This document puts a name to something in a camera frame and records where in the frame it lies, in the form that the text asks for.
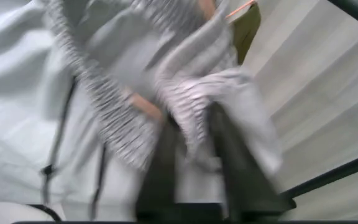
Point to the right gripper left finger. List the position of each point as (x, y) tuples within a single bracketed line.
[(157, 186)]

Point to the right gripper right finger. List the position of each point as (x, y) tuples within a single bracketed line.
[(247, 186)]

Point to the pink clothes hanger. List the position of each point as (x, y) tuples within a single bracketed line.
[(239, 8), (145, 107)]

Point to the green printed shirt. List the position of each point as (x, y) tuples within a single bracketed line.
[(245, 31)]

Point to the pale grey shorts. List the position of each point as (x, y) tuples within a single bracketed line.
[(26, 77)]

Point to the black clothes rack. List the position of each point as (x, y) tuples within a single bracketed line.
[(337, 174)]

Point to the white curtain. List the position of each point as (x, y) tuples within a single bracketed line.
[(322, 77)]

